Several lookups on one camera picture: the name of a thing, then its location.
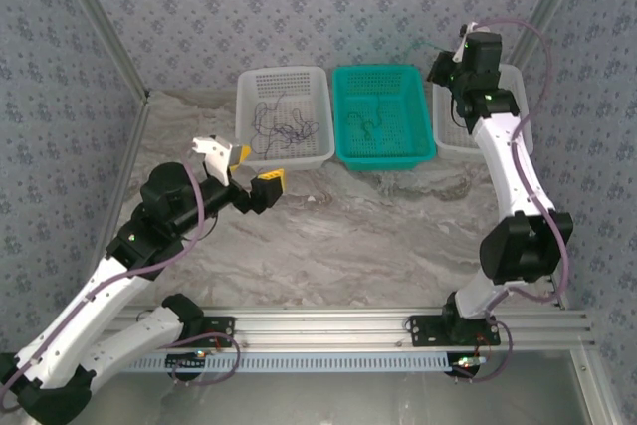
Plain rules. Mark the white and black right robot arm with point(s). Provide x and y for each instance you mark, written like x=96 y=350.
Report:
x=502 y=166

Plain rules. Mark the teal perforated plastic basket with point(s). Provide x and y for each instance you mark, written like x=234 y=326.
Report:
x=398 y=111

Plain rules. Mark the white perforated plastic basket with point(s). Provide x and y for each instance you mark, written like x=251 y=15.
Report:
x=293 y=81
x=450 y=131

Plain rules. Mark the small black circuit board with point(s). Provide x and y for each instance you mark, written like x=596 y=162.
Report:
x=465 y=362
x=186 y=361

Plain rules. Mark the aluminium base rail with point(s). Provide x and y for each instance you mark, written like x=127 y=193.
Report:
x=323 y=328

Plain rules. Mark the aluminium lower frame rail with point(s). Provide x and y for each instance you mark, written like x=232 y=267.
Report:
x=592 y=385

